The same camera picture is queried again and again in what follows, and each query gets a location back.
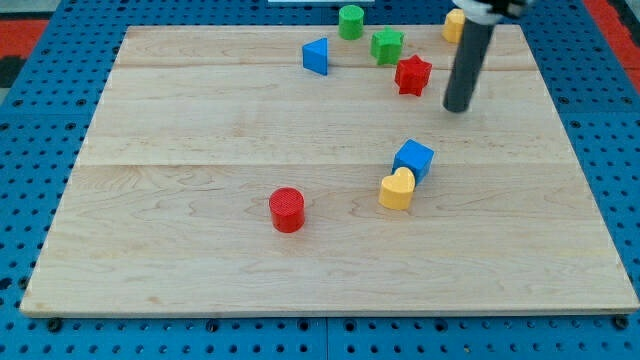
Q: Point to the red star block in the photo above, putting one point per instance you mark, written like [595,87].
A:
[412,75]

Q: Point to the green star block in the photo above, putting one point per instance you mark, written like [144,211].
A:
[386,46]

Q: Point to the yellow block at back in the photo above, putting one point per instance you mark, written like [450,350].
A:
[453,26]

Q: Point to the green cylinder block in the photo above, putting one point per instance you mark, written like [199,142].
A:
[351,22]

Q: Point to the white and black robot end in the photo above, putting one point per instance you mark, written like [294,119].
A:
[492,11]

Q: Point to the wooden board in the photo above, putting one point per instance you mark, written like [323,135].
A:
[166,211]

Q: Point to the red cylinder block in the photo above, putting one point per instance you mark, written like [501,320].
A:
[286,205]

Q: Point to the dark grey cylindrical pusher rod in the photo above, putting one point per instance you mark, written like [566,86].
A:
[467,65]

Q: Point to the blue cube block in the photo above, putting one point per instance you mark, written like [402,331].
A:
[416,157]

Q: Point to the blue triangle block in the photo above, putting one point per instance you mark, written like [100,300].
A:
[315,56]

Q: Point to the yellow heart block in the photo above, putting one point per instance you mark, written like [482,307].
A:
[396,190]

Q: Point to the blue pegboard base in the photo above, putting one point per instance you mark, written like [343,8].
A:
[50,104]

